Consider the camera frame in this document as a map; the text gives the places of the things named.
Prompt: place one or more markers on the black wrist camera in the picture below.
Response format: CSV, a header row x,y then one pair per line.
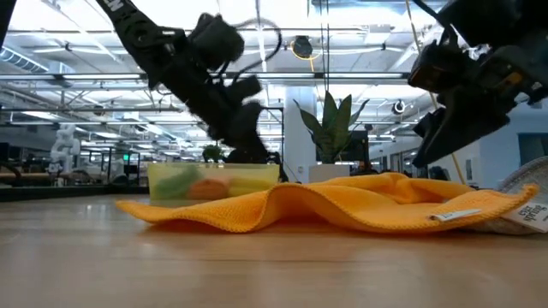
x,y
246,87
436,66

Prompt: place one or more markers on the yellow plastic bin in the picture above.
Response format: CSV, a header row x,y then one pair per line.
x,y
257,171

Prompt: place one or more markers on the grey microfiber towel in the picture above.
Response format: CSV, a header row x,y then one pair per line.
x,y
526,175

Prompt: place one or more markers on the black frame stand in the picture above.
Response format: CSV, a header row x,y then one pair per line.
x,y
282,128

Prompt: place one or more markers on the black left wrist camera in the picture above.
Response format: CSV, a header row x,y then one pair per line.
x,y
246,87

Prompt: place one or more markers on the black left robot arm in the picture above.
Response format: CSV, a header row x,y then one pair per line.
x,y
137,34

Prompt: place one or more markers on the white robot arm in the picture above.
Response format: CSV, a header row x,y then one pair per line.
x,y
64,147

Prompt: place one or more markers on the snake plant in white pot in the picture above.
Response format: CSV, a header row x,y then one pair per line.
x,y
331,128

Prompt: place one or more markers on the small green plant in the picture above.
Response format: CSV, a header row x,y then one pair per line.
x,y
213,152

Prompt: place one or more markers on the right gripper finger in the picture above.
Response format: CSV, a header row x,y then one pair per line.
x,y
428,124
466,120

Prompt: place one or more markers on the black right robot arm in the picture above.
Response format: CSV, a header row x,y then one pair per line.
x,y
492,17

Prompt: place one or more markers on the pink microfiber towel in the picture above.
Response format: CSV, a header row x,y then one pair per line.
x,y
210,188

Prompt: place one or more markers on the black monitor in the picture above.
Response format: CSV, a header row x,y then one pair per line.
x,y
359,147

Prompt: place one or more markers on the orange microfiber towel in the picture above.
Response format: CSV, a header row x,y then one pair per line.
x,y
342,201

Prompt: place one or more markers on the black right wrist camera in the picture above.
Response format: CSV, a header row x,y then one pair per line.
x,y
436,66

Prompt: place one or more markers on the yellow microfiber towel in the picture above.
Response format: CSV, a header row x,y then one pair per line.
x,y
250,186

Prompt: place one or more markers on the blue microfiber towel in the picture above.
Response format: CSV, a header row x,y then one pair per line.
x,y
175,186

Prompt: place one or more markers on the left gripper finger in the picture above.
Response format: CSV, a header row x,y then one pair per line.
x,y
244,141

